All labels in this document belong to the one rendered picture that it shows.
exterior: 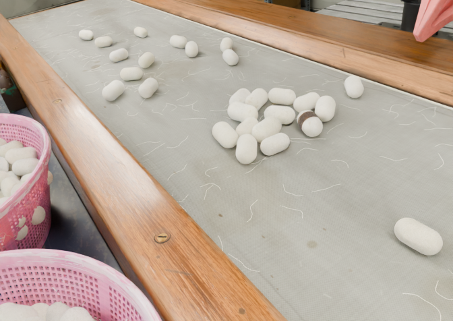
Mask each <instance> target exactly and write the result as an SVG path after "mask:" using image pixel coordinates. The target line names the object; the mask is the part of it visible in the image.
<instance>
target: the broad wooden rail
mask: <svg viewBox="0 0 453 321"><path fill-rule="evenodd" d="M130 1H134V2H136V3H140V4H142V5H146V6H148V7H152V8H154V9H158V10H161V11H164V12H167V13H170V14H173V15H175V16H179V17H181V18H185V19H187V20H191V21H193V22H197V23H199V24H203V25H205V26H209V27H211V28H215V29H217V30H221V31H223V32H227V33H229V34H233V35H235V36H239V37H241V38H245V39H247V40H251V41H254V42H257V43H260V44H262V45H266V46H268V47H272V48H274V49H278V50H280V51H284V52H286V53H290V54H292V55H296V56H298V57H302V58H304V59H308V60H310V61H314V62H316V63H320V64H322V65H326V66H328V67H332V68H334V69H338V70H340V71H344V72H346V73H349V74H353V75H355V76H359V77H361V78H365V79H367V80H371V81H373V82H377V83H379V84H383V85H385V86H389V87H391V88H395V89H397V90H401V91H403V92H407V93H409V94H413V95H415V96H419V97H421V98H425V99H427V100H431V101H433V102H436V103H439V104H442V105H446V106H448V107H452V108H453V41H451V40H445V39H441V38H436V37H432V36H430V37H429V38H428V39H426V40H425V41H423V42H419V41H416V39H415V37H414V35H413V33H412V32H406V31H402V30H396V29H392V28H387V27H383V26H376V25H373V24H365V23H362V22H357V21H353V20H348V19H344V18H337V17H334V16H328V15H324V14H320V13H314V12H310V11H305V10H301V9H295V8H291V7H285V6H281V5H275V4H271V3H265V2H262V1H256V0H130Z"/></svg>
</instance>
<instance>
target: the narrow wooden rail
mask: <svg viewBox="0 0 453 321"><path fill-rule="evenodd" d="M0 58H1V60H2V62H3V64H4V66H5V67H6V69H7V71H8V72H9V74H10V76H11V78H12V79H13V81H14V82H15V84H16V86H17V87H18V90H19V91H20V94H21V95H22V98H23V99H24V102H25V104H26V106H27V108H28V110H29V112H30V114H31V115H32V117H33V119H34V120H35V121H37V122H39V123H40V124H41V125H42V126H43V127H44V128H45V129H46V131H47V133H48V135H49V137H50V139H51V146H52V148H51V150H52V151H53V153H54V155H55V156H56V158H57V160H58V161H59V163H60V165H61V166H62V168H63V170H64V171H65V174H66V175H67V177H68V179H69V180H70V182H71V184H72V186H73V187H74V189H75V191H76V192H77V194H78V196H79V198H80V200H81V201H82V203H83V205H84V207H85V208H86V210H87V211H88V214H89V215H90V217H91V219H92V220H93V222H94V224H95V225H96V228H97V229H98V231H99V233H100V234H101V236H102V238H103V239H104V241H105V243H106V244H107V246H108V248H109V249H110V251H111V253H112V255H113V256H114V258H115V259H116V261H117V263H118V265H119V267H120V268H121V270H122V271H123V274H124V275H125V276H126V277H127V278H128V279H129V280H130V281H131V282H132V283H134V284H135V285H136V286H137V287H138V288H139V289H140V290H141V291H142V293H143V294H144V295H145V296H146V297H147V298H148V300H149V301H150V303H151V304H152V305H153V307H154V309H155V310H156V311H157V312H158V315H159V316H160V318H161V320H162V321H288V320H287V319H286V318H285V317H284V316H283V315H282V314H281V313H280V312H279V311H278V310H277V309H276V308H275V307H274V306H273V305H272V303H271V302H270V301H269V300H268V299H267V298H266V297H265V296H264V295H263V293H262V292H261V291H260V290H259V289H258V288H257V287H256V286H255V285H254V284H253V283H252V282H251V281H250V280H249V279H248V278H247V277H246V276H245V275H244V273H243V272H242V271H241V270H240V269H239V268H238V267H237V266H236V265H235V263H234V262H233V261H232V260H231V259H230V258H229V257H228V256H227V255H226V254H225V253H224V252H223V251H222V250H221V249H220V248H219V247H218V246H217V245H216V243H215V242H214V241H213V240H212V239H211V238H210V237H209V236H208V235H207V234H206V232H205V231H204V230H203V229H202V228H201V227H200V226H199V225H198V224H197V223H196V222H195V221H194V220H193V219H192V218H191V217H190V216H189V215H188V213H187V212H186V211H185V210H184V209H183V208H182V207H181V206H180V205H179V203H178V202H177V201H176V200H175V199H174V198H173V197H172V196H171V195H170V194H169V193H168V191H166V190H165V188H163V186H161V184H160V183H159V182H158V181H157V180H156V179H155V178H154V177H153V176H152V175H151V174H150V172H149V171H148V170H147V169H146V168H145V167H144V166H143V165H142V164H141V162H140V161H139V160H138V159H137V158H136V157H135V156H134V155H133V154H132V153H131V152H130V151H129V150H128V149H127V148H126V147H125V146H124V145H123V144H122V142H121V141H120V140H119V139H118V138H117V137H116V136H115V135H114V134H113V133H112V131H111V130H110V129H109V128H108V127H107V126H106V125H105V124H104V123H103V122H102V121H101V120H100V119H99V118H98V117H97V116H96V115H95V114H94V112H93V111H92V110H91V109H90V108H89V107H88V106H87V105H86V104H85V103H84V101H83V100H82V99H81V98H80V97H79V96H78V95H77V94H76V93H75V92H74V91H73V90H72V89H71V88H70V87H69V86H68V85H67V84H66V82H65V81H64V80H63V79H62V78H61V77H60V76H59V75H58V74H57V72H56V71H55V70H54V69H53V68H52V67H51V66H50V65H49V64H48V63H47V62H46V61H45V60H44V59H43V58H42V57H41V56H40V55H39V54H38V52H37V51H36V50H35V49H34V48H33V47H32V46H31V45H30V44H29V43H28V41H27V40H26V39H25V38H24V37H23V36H22V35H21V34H20V33H19V32H18V31H17V30H16V29H15V28H14V27H13V26H12V25H11V24H10V23H9V21H8V20H7V19H6V18H5V17H4V16H3V15H2V14H1V13H0Z"/></svg>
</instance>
